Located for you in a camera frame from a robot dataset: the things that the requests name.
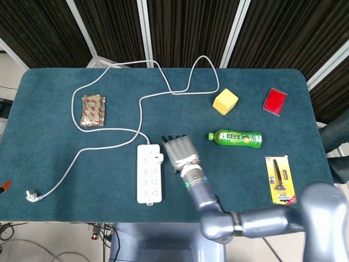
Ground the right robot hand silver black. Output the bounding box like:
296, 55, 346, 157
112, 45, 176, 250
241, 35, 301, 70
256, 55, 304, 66
161, 133, 201, 174

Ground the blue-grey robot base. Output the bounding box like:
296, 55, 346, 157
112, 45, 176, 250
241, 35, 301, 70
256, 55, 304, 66
109, 222, 227, 262

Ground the white power strip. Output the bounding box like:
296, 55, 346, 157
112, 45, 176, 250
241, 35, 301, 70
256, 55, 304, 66
136, 144, 164, 205

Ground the green drink bottle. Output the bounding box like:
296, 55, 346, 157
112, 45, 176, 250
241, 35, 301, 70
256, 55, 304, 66
208, 129, 263, 149

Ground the yellow cube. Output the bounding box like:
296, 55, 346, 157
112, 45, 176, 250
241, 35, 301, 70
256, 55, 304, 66
212, 88, 239, 116

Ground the gold snack packet red print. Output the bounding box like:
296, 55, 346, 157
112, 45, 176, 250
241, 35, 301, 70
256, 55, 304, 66
80, 94, 107, 128

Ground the razor in yellow blister pack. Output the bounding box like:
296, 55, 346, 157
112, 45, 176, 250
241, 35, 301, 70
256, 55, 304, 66
264, 154, 298, 205

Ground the teal table cloth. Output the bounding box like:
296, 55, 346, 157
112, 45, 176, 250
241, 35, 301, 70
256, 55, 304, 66
0, 67, 341, 223

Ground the red flat box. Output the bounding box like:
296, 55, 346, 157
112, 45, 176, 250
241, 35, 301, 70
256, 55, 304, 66
262, 87, 288, 117

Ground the dark teal chair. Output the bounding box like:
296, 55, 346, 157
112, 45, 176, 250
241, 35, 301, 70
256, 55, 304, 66
319, 110, 349, 184

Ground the black partition panel white frame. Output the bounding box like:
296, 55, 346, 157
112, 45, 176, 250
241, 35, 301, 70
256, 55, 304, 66
67, 0, 153, 68
220, 0, 349, 91
0, 0, 97, 69
308, 54, 349, 125
137, 0, 251, 68

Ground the white power strip cable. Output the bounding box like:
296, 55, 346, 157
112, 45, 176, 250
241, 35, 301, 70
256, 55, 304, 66
25, 55, 220, 203

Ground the grey floor cable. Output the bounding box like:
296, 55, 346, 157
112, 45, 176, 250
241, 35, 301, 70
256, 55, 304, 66
0, 239, 91, 262

